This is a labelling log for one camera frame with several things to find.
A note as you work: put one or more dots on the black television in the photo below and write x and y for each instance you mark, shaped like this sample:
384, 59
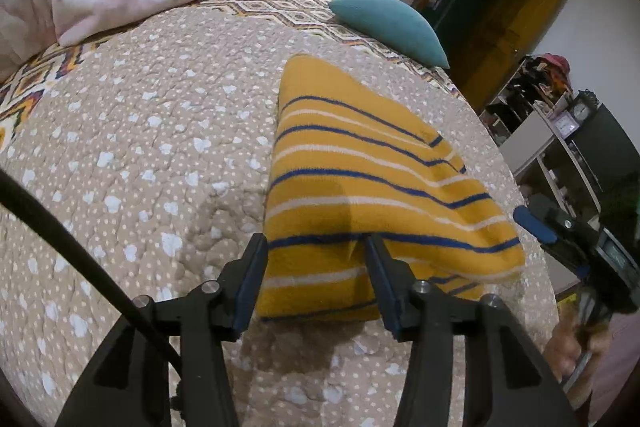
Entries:
613, 161

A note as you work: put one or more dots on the person's right hand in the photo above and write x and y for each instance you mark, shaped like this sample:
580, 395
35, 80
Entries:
564, 348

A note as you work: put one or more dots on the beige dotted quilt bedspread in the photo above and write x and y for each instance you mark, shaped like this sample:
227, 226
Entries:
155, 153

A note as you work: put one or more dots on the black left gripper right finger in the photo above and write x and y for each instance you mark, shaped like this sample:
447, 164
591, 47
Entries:
506, 380

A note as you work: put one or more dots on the brown wooden door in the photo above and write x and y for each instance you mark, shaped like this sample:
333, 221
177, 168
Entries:
485, 40

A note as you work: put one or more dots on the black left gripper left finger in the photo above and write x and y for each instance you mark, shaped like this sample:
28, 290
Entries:
170, 358

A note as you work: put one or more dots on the teal cushion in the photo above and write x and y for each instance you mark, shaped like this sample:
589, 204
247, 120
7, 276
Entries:
396, 24

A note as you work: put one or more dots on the colourful geometric patterned blanket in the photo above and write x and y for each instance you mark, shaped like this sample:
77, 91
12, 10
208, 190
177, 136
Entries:
23, 90

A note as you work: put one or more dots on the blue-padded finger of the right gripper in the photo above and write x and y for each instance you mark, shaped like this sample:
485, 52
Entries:
525, 219

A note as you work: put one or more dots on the small table clock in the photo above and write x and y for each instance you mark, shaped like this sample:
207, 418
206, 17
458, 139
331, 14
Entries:
584, 105

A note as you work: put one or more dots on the yellow striped knit sweater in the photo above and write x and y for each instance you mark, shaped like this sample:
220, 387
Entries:
348, 163

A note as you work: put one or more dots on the pink picture frame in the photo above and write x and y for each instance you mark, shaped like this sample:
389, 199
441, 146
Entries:
565, 124

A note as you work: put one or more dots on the grey tv cabinet shelf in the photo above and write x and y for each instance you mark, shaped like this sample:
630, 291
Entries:
542, 161

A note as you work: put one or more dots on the pile of clothes on rack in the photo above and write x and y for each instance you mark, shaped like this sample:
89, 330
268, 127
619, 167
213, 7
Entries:
544, 78

